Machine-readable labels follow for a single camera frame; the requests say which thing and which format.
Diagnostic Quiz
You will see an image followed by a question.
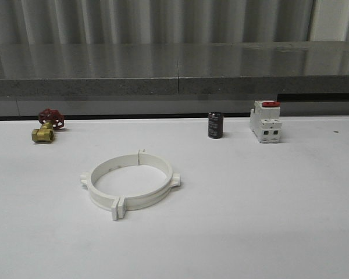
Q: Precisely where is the white half pipe clamp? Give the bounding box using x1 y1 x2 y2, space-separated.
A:
117 151 181 219
80 154 145 221

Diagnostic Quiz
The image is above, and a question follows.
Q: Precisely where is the brass valve red handwheel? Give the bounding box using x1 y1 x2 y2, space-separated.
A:
31 108 65 142

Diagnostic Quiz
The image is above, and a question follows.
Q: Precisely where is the white circuit breaker red switch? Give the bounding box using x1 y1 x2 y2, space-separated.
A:
250 101 282 144

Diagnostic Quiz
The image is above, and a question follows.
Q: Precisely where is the grey stone counter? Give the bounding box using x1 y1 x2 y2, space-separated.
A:
0 41 349 119

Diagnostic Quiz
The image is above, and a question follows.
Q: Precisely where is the black cylindrical capacitor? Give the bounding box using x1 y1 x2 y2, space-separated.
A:
208 112 224 139

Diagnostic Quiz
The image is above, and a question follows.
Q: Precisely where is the white pleated curtain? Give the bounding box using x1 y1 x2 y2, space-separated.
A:
0 1 349 45

